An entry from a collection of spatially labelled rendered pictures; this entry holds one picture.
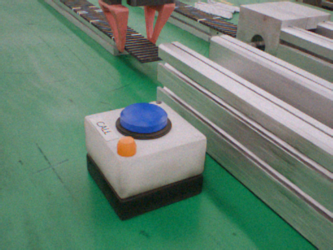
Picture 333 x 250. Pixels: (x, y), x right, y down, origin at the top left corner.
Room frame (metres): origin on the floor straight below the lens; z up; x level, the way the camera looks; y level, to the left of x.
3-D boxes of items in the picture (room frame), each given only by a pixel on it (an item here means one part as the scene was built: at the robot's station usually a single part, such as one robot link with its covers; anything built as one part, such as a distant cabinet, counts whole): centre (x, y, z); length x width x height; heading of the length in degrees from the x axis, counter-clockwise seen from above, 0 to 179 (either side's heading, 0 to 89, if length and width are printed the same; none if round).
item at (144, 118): (0.29, 0.02, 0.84); 0.04 x 0.04 x 0.02
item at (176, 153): (0.30, 0.01, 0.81); 0.10 x 0.08 x 0.06; 122
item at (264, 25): (0.60, -0.15, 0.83); 0.12 x 0.09 x 0.10; 122
